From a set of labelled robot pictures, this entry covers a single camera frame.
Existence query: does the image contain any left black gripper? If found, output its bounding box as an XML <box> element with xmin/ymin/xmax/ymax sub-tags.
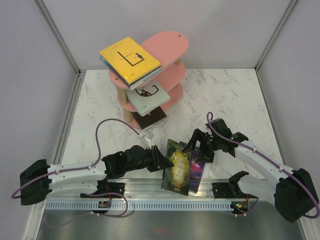
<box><xmin>125</xmin><ymin>144</ymin><xmax>174</xmax><ymax>172</ymax></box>

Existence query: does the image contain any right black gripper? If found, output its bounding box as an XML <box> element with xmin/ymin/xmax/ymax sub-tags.
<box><xmin>182</xmin><ymin>128</ymin><xmax>221</xmax><ymax>164</ymax></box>

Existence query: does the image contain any purple book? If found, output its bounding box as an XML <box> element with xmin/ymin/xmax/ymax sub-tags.
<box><xmin>175</xmin><ymin>147</ymin><xmax>205</xmax><ymax>196</ymax></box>

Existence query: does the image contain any green fantasy cover book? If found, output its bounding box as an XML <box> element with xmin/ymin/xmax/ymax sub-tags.
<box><xmin>161</xmin><ymin>139</ymin><xmax>192</xmax><ymax>195</ymax></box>

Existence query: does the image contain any black Moon and Sixpence book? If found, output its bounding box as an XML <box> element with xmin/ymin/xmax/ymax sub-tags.
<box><xmin>132</xmin><ymin>106</ymin><xmax>167</xmax><ymax>130</ymax></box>

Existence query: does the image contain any blue 20000 Leagues book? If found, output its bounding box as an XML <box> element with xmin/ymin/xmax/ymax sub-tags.
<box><xmin>100</xmin><ymin>55</ymin><xmax>162</xmax><ymax>90</ymax></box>

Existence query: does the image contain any yellow Little Prince book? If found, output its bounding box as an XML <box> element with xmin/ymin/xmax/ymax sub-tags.
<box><xmin>99</xmin><ymin>37</ymin><xmax>161</xmax><ymax>84</ymax></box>

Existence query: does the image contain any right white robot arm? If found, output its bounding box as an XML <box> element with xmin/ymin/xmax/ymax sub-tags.
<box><xmin>183</xmin><ymin>118</ymin><xmax>320</xmax><ymax>223</ymax></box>

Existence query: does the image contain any pink three-tier shelf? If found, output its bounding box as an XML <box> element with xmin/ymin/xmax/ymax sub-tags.
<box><xmin>108</xmin><ymin>31</ymin><xmax>189</xmax><ymax>128</ymax></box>

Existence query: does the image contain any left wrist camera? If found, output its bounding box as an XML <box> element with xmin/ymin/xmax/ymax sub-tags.
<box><xmin>138</xmin><ymin>132</ymin><xmax>155</xmax><ymax>148</ymax></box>

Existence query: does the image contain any aluminium rail base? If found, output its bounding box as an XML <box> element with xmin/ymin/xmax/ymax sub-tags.
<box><xmin>107</xmin><ymin>177</ymin><xmax>216</xmax><ymax>200</ymax></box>

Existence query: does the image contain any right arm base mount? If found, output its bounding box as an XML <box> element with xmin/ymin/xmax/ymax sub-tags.
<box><xmin>209</xmin><ymin>182</ymin><xmax>258</xmax><ymax>217</ymax></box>

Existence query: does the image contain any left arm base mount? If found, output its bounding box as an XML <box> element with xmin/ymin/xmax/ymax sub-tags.
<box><xmin>80</xmin><ymin>182</ymin><xmax>126</xmax><ymax>209</ymax></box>

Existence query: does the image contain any white slotted cable duct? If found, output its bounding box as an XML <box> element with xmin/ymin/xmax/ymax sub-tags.
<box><xmin>45</xmin><ymin>199</ymin><xmax>240</xmax><ymax>211</ymax></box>

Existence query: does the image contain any aluminium frame post left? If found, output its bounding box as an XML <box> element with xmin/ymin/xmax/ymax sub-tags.
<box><xmin>34</xmin><ymin>0</ymin><xmax>82</xmax><ymax>73</ymax></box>

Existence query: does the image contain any aluminium frame post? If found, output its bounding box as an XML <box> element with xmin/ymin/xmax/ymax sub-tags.
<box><xmin>253</xmin><ymin>0</ymin><xmax>301</xmax><ymax>71</ymax></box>
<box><xmin>34</xmin><ymin>0</ymin><xmax>82</xmax><ymax>73</ymax></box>

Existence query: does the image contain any aluminium frame post right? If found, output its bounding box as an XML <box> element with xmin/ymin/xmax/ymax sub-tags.
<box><xmin>253</xmin><ymin>0</ymin><xmax>301</xmax><ymax>71</ymax></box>

